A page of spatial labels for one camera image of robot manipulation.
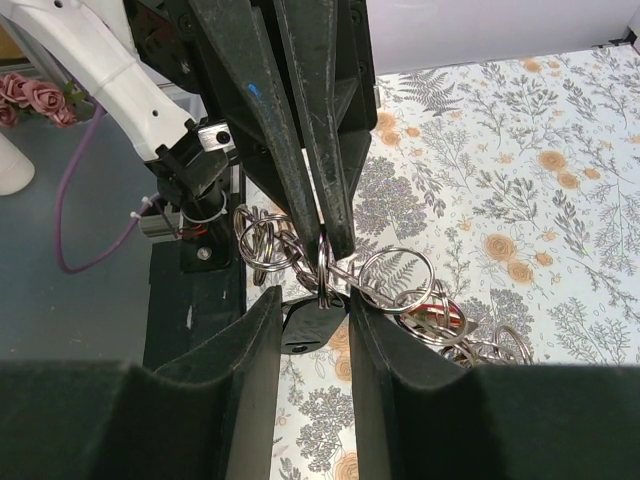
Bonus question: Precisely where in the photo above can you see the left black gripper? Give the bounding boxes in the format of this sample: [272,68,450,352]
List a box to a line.
[124,1,376,265]

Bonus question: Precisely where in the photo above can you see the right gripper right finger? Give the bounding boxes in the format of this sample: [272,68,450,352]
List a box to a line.
[349,293,639,479]

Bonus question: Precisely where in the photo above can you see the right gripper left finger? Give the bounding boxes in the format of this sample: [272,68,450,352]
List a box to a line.
[1,287,282,479]

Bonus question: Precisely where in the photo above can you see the black car key fob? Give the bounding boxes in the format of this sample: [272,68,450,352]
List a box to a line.
[281,293,350,355]

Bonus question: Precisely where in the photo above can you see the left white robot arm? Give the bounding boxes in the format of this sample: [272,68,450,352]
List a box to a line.
[1,1,377,259]

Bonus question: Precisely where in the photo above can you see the red key tag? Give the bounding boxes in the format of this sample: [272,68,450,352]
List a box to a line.
[407,304,461,327]

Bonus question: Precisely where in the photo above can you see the pink artificial roses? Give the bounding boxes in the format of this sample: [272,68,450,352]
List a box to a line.
[1,72,87,128]

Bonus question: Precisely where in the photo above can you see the floral table mat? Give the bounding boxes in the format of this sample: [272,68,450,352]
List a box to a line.
[272,46,639,479]

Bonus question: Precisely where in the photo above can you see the white vase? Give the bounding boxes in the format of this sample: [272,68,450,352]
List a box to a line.
[0,134,35,196]

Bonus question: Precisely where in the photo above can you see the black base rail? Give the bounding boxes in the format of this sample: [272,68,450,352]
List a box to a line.
[141,166,246,370]

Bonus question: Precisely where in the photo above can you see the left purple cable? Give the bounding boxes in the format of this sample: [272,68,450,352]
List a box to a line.
[53,104,161,275]

